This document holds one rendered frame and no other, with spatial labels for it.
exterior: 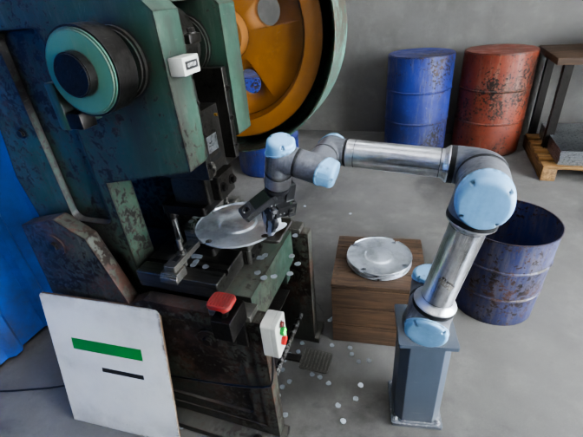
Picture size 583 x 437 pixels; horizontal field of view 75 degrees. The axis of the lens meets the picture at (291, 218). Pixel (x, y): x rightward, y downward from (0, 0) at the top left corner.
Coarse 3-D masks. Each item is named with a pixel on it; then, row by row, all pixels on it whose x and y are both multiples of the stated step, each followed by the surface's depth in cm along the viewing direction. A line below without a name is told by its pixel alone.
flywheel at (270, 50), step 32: (256, 0) 124; (288, 0) 121; (320, 0) 117; (256, 32) 129; (288, 32) 126; (320, 32) 120; (256, 64) 135; (288, 64) 132; (320, 64) 126; (256, 96) 141; (288, 96) 134; (256, 128) 144
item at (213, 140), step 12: (204, 108) 110; (216, 108) 116; (204, 120) 110; (216, 120) 116; (216, 132) 117; (216, 144) 118; (216, 156) 118; (216, 168) 119; (228, 168) 120; (180, 180) 116; (192, 180) 115; (204, 180) 114; (216, 180) 115; (228, 180) 121; (180, 192) 119; (192, 192) 118; (204, 192) 116; (216, 192) 118; (228, 192) 122; (204, 204) 118
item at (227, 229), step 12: (228, 204) 140; (240, 204) 140; (216, 216) 134; (228, 216) 133; (240, 216) 131; (204, 228) 127; (216, 228) 127; (228, 228) 125; (240, 228) 124; (252, 228) 125; (264, 228) 124; (204, 240) 121; (216, 240) 120; (228, 240) 120; (240, 240) 119; (252, 240) 119
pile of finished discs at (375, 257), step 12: (360, 240) 184; (372, 240) 183; (384, 240) 182; (348, 252) 176; (360, 252) 175; (372, 252) 174; (384, 252) 173; (396, 252) 173; (408, 252) 172; (348, 264) 172; (360, 264) 168; (372, 264) 167; (384, 264) 166; (396, 264) 166; (408, 264) 165; (372, 276) 161; (384, 276) 161; (396, 276) 161
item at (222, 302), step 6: (216, 294) 101; (222, 294) 101; (228, 294) 101; (210, 300) 100; (216, 300) 99; (222, 300) 99; (228, 300) 99; (234, 300) 100; (210, 306) 98; (216, 306) 98; (222, 306) 97; (228, 306) 97; (222, 312) 101
